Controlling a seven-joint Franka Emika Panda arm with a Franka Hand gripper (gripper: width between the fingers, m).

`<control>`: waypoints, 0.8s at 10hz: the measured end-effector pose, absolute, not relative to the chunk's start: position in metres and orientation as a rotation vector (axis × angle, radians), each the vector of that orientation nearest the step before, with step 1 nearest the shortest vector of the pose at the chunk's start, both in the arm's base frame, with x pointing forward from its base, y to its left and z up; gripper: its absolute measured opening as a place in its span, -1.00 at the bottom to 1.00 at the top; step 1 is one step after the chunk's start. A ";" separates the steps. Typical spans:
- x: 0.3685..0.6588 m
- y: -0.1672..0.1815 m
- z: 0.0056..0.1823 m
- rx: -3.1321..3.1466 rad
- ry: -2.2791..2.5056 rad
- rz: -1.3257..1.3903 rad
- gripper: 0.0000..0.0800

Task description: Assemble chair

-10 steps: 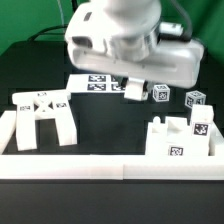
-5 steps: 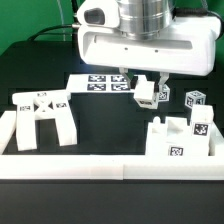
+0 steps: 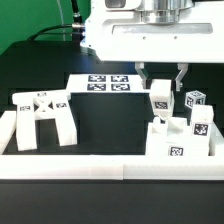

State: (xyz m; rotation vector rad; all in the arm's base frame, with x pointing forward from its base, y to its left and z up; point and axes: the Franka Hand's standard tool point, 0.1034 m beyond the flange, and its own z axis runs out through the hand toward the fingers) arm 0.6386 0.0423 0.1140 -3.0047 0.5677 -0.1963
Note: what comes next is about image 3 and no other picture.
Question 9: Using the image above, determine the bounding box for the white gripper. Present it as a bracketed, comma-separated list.
[85, 0, 224, 91]

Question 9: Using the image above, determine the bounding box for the white chair seat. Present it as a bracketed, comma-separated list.
[145, 117, 210, 157]

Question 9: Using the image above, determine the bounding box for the white tagged cube far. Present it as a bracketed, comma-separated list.
[185, 90, 206, 108]

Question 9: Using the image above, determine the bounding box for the white marker base plate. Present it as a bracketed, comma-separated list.
[66, 74, 150, 93]

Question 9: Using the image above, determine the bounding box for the white right fence rail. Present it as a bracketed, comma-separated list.
[210, 123, 224, 157]

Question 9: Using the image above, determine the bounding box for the white fence rail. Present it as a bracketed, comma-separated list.
[0, 111, 16, 155]
[0, 155, 224, 180]
[210, 123, 224, 157]

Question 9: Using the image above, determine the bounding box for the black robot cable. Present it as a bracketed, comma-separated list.
[27, 0, 87, 42]

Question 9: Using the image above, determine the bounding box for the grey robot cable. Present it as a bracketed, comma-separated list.
[55, 0, 66, 42]

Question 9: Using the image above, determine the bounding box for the white chair back frame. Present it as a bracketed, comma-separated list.
[12, 89, 77, 151]

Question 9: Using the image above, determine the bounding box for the white front fence rail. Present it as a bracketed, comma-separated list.
[0, 155, 224, 180]

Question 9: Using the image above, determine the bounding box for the white left fence rail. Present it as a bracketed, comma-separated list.
[0, 111, 16, 155]

